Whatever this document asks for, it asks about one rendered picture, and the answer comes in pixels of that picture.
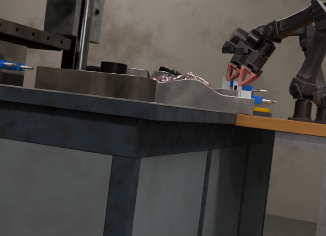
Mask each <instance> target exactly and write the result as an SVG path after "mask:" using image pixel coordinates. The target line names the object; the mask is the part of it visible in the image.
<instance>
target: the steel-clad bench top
mask: <svg viewBox="0 0 326 236"><path fill-rule="evenodd" d="M0 86H7V87H15V88H22V89H31V90H39V91H47V92H55V93H63V94H74V95H82V96H90V97H98V98H106V99H114V100H123V101H130V102H138V103H147V104H154V105H163V106H171V107H179V108H187V109H195V110H207V111H215V112H223V113H231V114H238V113H233V112H227V111H218V110H208V109H200V108H192V107H185V106H179V105H170V104H162V103H156V102H146V101H139V100H129V99H122V98H113V97H105V96H97V95H90V94H78V93H70V92H61V91H53V90H45V89H37V88H29V87H21V86H13V85H5V84H0ZM239 114H241V113H239ZM243 115H245V114H243ZM247 115H249V114H247ZM252 116H254V115H252ZM255 116H257V115H255ZM259 117H260V116H259ZM271 118H272V117H271Z"/></svg>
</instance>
